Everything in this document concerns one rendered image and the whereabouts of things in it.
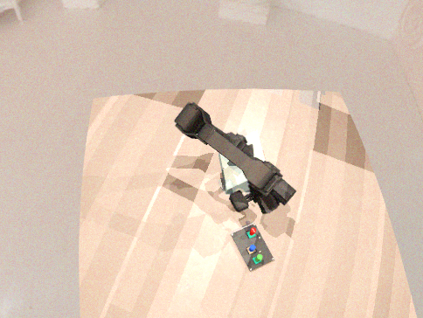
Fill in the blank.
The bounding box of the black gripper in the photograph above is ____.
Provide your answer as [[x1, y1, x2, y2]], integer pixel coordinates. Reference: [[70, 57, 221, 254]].
[[229, 185, 263, 212]]

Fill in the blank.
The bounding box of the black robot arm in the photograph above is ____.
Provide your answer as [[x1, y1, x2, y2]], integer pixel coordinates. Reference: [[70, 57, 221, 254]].
[[174, 102, 297, 214]]

